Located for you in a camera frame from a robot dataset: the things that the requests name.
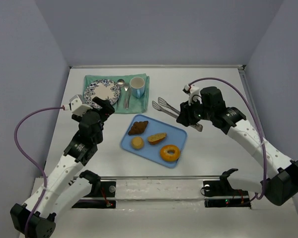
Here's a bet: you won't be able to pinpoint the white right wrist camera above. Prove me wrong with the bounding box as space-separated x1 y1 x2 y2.
183 84 200 105

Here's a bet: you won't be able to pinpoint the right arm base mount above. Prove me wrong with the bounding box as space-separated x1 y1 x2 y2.
200 169 251 208

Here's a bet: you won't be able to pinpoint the dark chocolate croissant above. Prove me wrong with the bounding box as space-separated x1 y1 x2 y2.
128 120 149 135

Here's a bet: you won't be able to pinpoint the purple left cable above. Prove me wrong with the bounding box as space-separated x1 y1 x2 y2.
14 106 67 238

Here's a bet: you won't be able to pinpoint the small round bun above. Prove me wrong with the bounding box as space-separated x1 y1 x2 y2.
131 136 145 150

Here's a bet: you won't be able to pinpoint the metal spoon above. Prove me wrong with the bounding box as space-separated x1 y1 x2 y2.
116 79 125 109

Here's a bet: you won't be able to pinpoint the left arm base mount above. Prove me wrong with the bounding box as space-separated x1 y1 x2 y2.
72 181 116 209

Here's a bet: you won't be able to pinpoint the green cloth napkin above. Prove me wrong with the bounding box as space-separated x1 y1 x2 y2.
83 74 149 114

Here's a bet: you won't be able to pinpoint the blue plastic tray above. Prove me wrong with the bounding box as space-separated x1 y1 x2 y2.
120 114 187 169

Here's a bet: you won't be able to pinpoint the orange bagel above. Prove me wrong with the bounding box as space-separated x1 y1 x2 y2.
159 144 181 162

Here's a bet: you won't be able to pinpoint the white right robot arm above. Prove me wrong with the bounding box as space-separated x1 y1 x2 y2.
176 85 298 206

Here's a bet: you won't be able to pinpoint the sliced baguette bread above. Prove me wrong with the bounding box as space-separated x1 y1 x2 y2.
147 132 167 145

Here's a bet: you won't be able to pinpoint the metal fork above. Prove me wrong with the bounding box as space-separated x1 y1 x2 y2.
123 86 130 109

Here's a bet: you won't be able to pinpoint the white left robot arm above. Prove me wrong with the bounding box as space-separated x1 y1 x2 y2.
10 95 115 238

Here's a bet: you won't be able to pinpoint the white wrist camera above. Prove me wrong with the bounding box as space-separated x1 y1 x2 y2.
183 84 200 105
63 94 93 117

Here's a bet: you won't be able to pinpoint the metal tongs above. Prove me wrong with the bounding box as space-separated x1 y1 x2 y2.
151 97 204 132

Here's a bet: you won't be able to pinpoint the blue floral plate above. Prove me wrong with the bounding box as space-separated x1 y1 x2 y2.
83 79 120 108

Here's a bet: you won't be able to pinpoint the light blue mug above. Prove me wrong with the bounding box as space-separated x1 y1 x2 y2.
130 77 146 99

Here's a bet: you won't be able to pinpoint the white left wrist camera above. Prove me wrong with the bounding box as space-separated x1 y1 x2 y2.
63 94 93 117

